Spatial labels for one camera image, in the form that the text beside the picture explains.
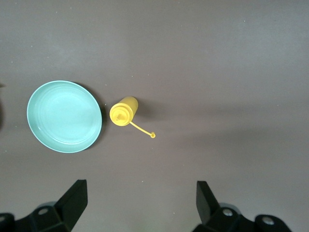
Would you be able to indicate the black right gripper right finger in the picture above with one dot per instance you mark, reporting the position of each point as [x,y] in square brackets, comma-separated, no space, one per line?
[206,205]

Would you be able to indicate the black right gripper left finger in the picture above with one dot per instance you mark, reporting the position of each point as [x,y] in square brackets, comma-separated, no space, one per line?
[71,205]

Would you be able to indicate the yellow mustard squeeze bottle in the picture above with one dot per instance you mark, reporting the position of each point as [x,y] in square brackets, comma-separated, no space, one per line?
[124,110]

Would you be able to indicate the green round plate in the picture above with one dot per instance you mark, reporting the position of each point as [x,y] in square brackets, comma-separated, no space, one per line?
[64,116]

